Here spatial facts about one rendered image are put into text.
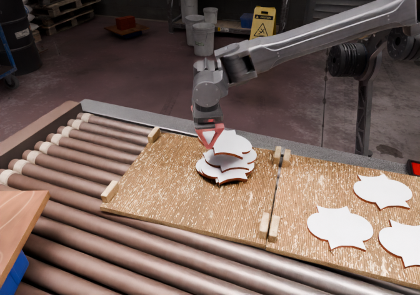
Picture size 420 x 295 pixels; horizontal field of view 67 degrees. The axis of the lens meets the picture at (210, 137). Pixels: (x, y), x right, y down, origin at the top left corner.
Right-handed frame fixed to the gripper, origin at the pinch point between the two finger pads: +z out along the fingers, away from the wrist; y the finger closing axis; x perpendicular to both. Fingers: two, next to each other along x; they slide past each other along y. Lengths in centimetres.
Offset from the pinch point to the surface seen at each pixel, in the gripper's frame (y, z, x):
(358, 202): 16.0, 12.5, 35.8
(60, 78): -294, 106, -133
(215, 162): 0.6, 8.1, 2.2
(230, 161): 0.6, 8.2, 6.3
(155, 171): -3.0, 12.2, -14.2
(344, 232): 24.6, 11.6, 27.4
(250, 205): 13.3, 12.3, 9.0
